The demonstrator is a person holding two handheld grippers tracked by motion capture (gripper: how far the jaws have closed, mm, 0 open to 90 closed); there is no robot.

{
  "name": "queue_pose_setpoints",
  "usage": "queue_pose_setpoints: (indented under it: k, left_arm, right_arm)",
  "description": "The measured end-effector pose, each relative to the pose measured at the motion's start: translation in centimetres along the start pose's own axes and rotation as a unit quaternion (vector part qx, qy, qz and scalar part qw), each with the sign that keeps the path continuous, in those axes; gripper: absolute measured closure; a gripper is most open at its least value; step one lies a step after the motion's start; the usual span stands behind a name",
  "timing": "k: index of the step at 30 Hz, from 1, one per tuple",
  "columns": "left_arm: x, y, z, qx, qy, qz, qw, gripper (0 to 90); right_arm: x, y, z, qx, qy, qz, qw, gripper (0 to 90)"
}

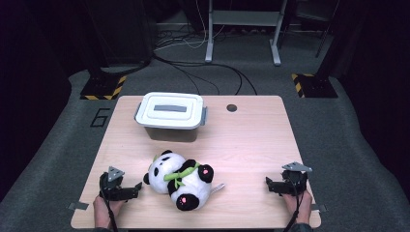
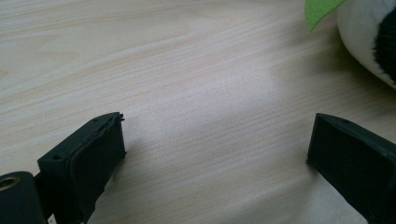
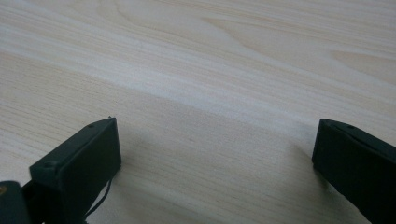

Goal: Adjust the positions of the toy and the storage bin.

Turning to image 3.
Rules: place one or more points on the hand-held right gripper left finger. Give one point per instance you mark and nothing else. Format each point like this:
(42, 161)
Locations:
(77, 161)

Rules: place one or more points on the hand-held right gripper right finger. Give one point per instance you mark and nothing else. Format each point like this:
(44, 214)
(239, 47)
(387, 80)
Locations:
(358, 161)

